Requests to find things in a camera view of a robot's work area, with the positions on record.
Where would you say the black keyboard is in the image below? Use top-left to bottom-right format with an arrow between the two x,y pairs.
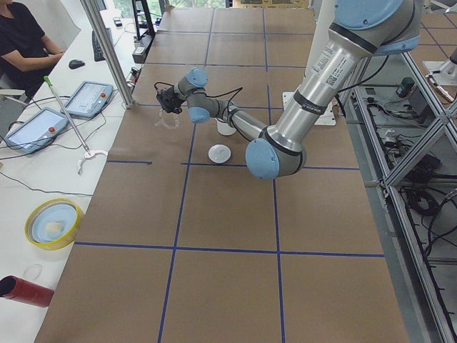
91,31 -> 105,62

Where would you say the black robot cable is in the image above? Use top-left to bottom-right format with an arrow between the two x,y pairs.
205,86 -> 244,108

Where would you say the teach pendant tablet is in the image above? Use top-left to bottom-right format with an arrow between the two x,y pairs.
65,81 -> 114,119
5,107 -> 69,153

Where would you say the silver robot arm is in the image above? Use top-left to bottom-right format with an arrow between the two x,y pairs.
156,1 -> 423,179

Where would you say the white enamel cup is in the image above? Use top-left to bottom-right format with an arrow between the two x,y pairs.
216,120 -> 236,136

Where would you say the silver reacher grabber stick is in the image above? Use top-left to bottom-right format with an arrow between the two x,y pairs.
44,76 -> 108,176

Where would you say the near teach pendant tablet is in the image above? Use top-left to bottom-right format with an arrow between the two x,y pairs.
5,107 -> 69,153

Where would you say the red cylinder tube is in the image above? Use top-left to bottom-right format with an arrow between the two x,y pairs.
1,275 -> 54,307

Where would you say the far teach pendant tablet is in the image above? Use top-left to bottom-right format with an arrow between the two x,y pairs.
65,81 -> 114,119

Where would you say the seated person black shirt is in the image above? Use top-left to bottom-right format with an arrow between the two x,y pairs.
1,1 -> 65,97

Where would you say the white cup lid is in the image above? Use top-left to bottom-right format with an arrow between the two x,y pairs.
208,144 -> 231,164

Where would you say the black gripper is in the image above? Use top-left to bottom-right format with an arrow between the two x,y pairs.
156,89 -> 182,114

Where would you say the aluminium frame post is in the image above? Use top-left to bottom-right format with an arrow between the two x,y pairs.
80,0 -> 134,109

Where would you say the clear glass funnel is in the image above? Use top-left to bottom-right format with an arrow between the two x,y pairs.
154,109 -> 179,130

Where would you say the yellow tape roll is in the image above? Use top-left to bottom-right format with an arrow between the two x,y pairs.
24,198 -> 85,251

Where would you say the black computer mouse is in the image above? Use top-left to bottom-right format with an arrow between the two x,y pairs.
69,59 -> 85,69

